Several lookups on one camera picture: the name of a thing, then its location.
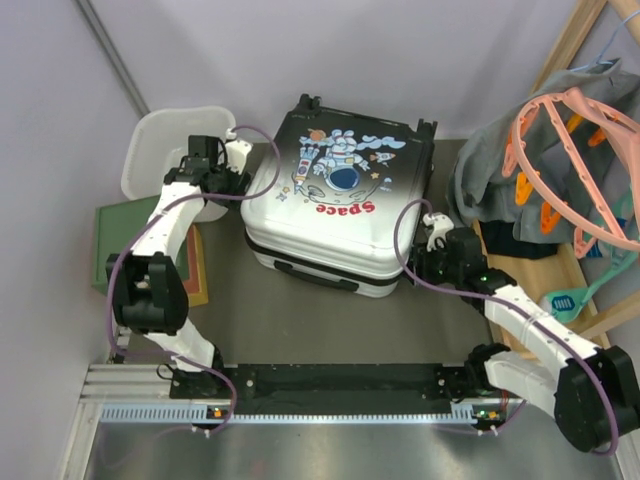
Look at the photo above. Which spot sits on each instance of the aluminium rail frame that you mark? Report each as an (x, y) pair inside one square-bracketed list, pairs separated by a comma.
[(529, 448)]

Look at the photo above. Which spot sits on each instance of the green drawer box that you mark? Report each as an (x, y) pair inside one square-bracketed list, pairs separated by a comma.
[(115, 225)]

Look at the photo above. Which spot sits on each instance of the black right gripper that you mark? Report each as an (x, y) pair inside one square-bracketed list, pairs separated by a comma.
[(428, 257)]

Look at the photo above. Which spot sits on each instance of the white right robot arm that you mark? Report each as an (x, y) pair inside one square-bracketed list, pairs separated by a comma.
[(591, 392)]

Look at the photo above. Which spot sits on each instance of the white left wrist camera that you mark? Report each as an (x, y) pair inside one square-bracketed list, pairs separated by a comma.
[(237, 150)]

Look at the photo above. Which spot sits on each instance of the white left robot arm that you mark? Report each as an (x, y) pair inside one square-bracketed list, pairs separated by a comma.
[(145, 290)]

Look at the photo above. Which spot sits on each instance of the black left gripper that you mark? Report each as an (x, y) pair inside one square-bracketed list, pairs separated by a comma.
[(230, 181)]

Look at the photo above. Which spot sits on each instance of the grey shirt on hanger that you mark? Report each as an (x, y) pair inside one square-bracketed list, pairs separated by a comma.
[(541, 166)]

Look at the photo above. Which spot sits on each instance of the wooden clothes rack frame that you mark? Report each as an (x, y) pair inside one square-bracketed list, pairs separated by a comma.
[(563, 271)]

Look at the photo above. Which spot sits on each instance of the white black space suitcase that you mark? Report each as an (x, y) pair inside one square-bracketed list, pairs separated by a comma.
[(329, 206)]

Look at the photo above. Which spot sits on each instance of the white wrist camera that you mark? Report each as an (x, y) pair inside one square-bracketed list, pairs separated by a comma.
[(437, 225), (237, 150)]

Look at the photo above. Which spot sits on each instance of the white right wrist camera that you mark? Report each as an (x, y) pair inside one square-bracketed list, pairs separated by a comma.
[(437, 225)]

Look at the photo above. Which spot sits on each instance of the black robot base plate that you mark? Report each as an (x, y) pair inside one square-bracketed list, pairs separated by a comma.
[(336, 389)]

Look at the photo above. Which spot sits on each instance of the white teal sock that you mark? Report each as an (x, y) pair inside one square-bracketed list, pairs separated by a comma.
[(560, 305)]

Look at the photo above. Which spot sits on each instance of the white plastic basket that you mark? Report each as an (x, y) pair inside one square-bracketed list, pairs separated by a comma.
[(160, 140)]

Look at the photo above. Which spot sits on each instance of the light blue wire hanger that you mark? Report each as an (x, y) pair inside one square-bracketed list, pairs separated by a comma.
[(604, 45)]

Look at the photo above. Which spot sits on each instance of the dark navy folded cloth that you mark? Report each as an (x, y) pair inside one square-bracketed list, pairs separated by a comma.
[(499, 240)]

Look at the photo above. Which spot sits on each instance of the pink round clip hanger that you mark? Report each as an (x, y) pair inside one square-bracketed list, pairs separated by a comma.
[(566, 111)]

